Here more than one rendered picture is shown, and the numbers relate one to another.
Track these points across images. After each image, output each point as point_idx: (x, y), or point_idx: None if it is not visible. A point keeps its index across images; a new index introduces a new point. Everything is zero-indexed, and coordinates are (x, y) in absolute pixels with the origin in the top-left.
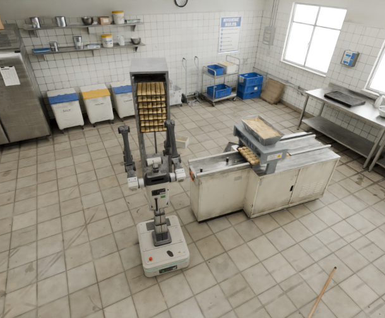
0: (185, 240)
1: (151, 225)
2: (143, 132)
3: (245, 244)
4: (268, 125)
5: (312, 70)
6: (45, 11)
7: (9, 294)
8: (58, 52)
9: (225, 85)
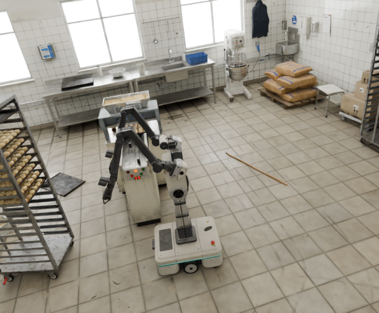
0: (192, 218)
1: (165, 245)
2: (30, 200)
3: (196, 192)
4: (125, 97)
5: (11, 82)
6: None
7: None
8: None
9: None
